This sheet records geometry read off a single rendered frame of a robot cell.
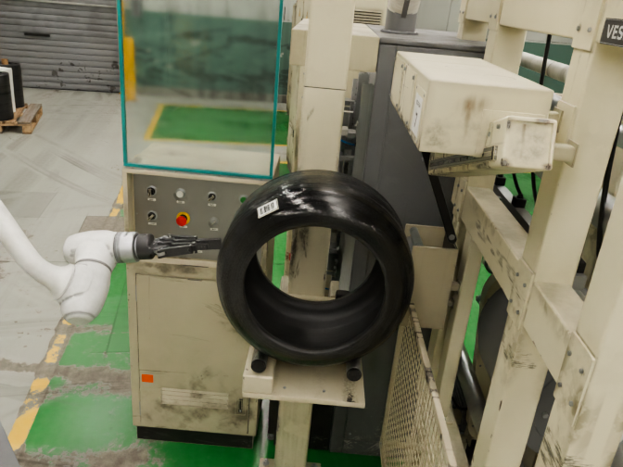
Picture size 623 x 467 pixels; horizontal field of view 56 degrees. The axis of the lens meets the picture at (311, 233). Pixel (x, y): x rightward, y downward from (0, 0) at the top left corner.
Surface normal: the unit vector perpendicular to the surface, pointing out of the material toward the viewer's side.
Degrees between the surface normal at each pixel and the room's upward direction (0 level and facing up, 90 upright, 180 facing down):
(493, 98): 90
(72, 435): 0
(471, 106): 90
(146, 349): 90
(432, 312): 90
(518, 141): 72
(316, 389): 0
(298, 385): 0
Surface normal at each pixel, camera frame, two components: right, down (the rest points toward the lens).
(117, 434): 0.08, -0.92
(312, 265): -0.04, 0.38
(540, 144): 0.00, 0.08
